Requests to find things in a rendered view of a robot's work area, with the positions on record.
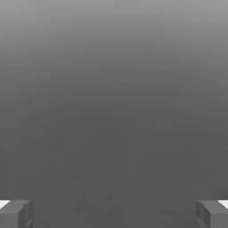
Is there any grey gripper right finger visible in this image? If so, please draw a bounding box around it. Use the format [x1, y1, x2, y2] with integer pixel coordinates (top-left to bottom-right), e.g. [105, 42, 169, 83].
[195, 199, 228, 228]

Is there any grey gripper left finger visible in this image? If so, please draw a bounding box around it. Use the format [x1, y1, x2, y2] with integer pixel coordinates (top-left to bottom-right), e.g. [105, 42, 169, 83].
[0, 199, 34, 228]

